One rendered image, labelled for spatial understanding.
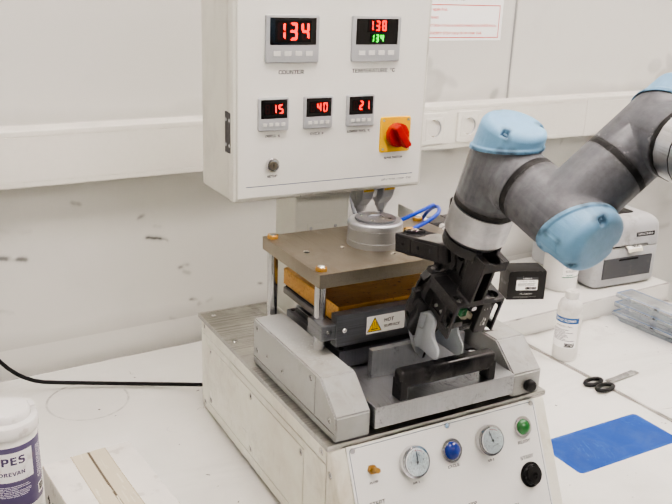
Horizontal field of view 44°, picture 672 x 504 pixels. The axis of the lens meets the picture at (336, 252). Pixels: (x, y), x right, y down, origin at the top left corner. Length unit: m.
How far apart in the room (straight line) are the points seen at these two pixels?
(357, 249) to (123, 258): 0.61
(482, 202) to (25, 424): 0.67
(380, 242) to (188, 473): 0.46
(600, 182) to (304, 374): 0.45
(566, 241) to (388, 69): 0.54
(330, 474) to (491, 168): 0.42
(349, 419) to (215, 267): 0.76
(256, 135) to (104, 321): 0.61
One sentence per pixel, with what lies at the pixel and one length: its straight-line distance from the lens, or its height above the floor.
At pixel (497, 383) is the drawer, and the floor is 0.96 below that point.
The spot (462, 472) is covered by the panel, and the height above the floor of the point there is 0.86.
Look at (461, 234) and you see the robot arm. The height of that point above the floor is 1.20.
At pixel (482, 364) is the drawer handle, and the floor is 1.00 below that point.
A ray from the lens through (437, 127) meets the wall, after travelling 1.87.
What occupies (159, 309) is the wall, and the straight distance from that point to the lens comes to 1.69.
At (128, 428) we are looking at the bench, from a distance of 1.43.
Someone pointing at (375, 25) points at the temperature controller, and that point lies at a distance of 1.26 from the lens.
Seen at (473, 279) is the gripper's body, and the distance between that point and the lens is 0.97.
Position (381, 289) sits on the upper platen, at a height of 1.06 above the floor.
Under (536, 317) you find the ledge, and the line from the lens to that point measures 1.84.
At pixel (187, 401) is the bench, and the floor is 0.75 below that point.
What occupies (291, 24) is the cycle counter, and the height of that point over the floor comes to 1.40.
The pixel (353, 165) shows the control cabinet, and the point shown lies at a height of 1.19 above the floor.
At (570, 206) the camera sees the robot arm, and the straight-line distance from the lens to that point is 0.85.
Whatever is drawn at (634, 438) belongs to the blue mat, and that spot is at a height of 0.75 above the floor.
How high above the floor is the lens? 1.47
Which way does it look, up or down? 18 degrees down
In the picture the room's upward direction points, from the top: 2 degrees clockwise
